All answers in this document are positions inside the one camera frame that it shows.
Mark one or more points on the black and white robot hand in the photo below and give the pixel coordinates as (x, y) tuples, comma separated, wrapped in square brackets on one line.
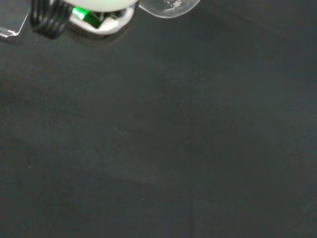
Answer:
[(99, 19)]

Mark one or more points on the black bench cloth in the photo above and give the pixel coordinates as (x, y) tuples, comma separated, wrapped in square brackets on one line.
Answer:
[(158, 138)]

